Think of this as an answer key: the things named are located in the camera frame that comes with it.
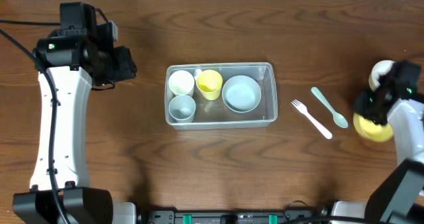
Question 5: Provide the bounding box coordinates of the yellow cup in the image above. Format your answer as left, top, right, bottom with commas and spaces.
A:
196, 70, 223, 101

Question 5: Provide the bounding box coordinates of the clear plastic container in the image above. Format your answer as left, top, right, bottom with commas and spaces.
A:
165, 62, 278, 130

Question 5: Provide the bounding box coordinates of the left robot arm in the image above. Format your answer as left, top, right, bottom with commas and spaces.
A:
13, 36, 138, 223

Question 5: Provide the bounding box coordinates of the white bowl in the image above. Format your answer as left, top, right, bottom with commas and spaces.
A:
368, 60, 395, 91

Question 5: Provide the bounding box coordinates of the grey-blue bowl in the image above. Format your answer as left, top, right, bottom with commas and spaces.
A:
222, 76, 262, 113

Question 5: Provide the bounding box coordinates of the pink plastic fork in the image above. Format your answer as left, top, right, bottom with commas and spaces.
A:
291, 99, 333, 139

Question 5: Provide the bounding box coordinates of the yellow bowl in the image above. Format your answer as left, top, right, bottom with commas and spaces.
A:
353, 113, 394, 142

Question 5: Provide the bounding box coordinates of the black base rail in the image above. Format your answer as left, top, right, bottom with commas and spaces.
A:
136, 207, 319, 224

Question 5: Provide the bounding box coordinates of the mint green plastic spoon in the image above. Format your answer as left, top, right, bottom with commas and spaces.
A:
311, 87, 348, 129

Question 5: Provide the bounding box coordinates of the grey cup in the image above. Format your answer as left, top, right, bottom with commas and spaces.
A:
169, 95, 196, 123

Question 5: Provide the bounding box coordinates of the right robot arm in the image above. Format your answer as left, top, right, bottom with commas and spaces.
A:
329, 85, 423, 223

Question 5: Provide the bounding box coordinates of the white cup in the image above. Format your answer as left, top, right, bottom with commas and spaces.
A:
168, 70, 195, 97

